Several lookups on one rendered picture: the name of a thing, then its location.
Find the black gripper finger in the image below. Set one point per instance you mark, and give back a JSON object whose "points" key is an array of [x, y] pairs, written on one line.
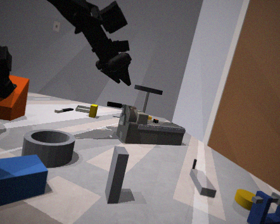
{"points": [[123, 74], [109, 73]]}

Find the grey hollow cylinder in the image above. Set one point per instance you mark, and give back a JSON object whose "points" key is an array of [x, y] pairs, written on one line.
{"points": [[53, 147]]}

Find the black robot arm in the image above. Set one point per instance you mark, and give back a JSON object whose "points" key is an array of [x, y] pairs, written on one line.
{"points": [[78, 13]]}

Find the yellow round disc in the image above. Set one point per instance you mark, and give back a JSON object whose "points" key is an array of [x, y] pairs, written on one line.
{"points": [[243, 198]]}

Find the blue rectangular block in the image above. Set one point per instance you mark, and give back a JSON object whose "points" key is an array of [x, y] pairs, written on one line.
{"points": [[21, 177]]}

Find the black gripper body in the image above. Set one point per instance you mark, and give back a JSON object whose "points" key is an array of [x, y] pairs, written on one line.
{"points": [[107, 57]]}

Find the yellow cube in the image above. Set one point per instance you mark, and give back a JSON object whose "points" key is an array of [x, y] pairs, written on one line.
{"points": [[93, 110]]}

